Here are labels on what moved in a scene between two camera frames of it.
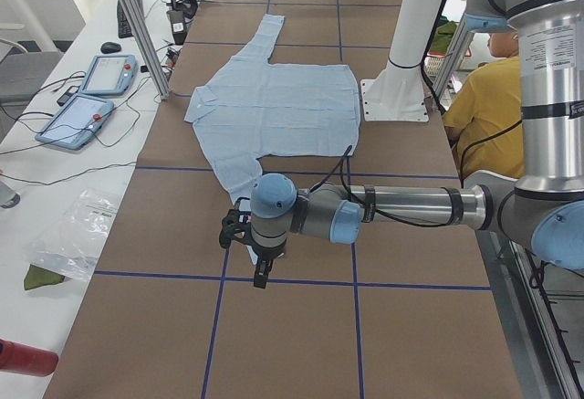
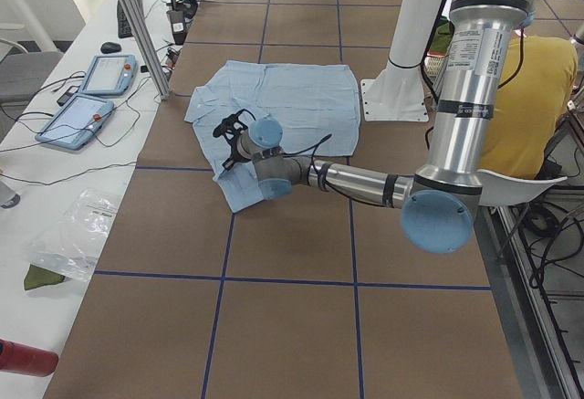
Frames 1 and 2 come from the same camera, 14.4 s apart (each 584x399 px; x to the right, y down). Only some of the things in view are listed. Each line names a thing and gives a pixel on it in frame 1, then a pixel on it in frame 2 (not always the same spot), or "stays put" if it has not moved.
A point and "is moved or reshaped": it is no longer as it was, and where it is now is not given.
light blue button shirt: x=256 y=108 is moved or reshaped
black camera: x=234 y=225 to x=226 y=125
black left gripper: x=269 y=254 to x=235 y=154
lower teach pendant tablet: x=78 y=124 stays put
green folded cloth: x=36 y=277 stays put
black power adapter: x=68 y=93 stays put
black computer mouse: x=109 y=47 stays put
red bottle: x=26 y=360 stays put
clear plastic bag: x=72 y=246 stays put
